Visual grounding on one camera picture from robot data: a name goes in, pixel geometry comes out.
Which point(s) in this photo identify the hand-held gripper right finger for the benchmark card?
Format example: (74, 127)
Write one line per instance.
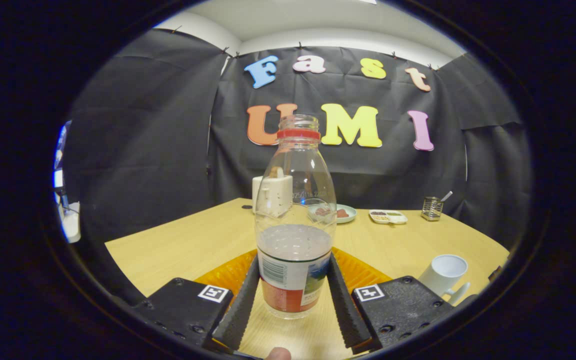
(348, 310)

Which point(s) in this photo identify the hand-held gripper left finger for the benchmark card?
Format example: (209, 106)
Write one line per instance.
(240, 310)

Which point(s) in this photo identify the clear juice bottle red label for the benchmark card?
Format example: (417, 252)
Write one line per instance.
(295, 280)

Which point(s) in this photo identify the white cup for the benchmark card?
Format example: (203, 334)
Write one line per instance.
(443, 272)

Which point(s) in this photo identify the wooden table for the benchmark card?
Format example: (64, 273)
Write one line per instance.
(183, 245)

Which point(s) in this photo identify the pale green plate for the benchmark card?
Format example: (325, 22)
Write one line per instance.
(349, 215)

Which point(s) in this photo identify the brown food pieces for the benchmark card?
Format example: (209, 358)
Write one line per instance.
(342, 213)

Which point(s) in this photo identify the white divided dish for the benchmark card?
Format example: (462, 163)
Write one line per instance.
(388, 217)

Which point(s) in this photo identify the white toaster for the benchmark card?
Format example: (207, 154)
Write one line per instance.
(256, 192)

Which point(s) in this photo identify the silver spoon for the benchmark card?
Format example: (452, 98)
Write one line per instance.
(446, 196)

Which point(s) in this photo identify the black backdrop cloth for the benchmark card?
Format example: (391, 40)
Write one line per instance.
(143, 150)

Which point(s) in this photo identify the white side desk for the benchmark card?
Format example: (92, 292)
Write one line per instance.
(71, 227)

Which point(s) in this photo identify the computer monitor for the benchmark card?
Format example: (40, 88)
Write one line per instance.
(60, 150)

